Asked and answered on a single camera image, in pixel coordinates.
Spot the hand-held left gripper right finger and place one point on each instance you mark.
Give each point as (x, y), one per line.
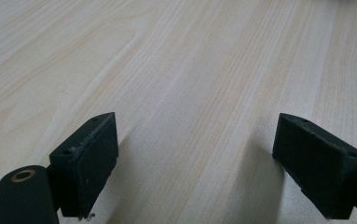
(319, 165)

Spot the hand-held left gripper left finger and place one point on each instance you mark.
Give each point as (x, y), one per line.
(86, 165)

